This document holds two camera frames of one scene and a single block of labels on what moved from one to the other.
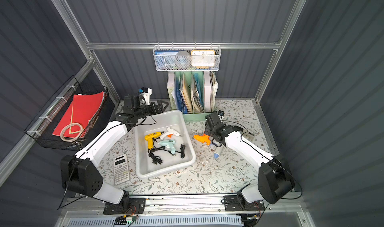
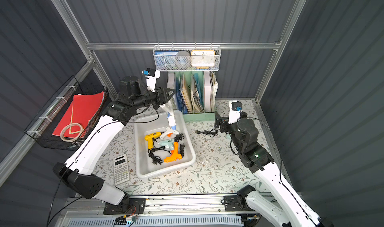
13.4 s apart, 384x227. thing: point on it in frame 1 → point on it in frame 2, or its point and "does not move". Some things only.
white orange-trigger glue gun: x=171 y=131 does not move
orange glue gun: x=203 y=139 → x=174 y=153
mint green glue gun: x=171 y=143 does not move
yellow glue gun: x=150 y=138 does not move
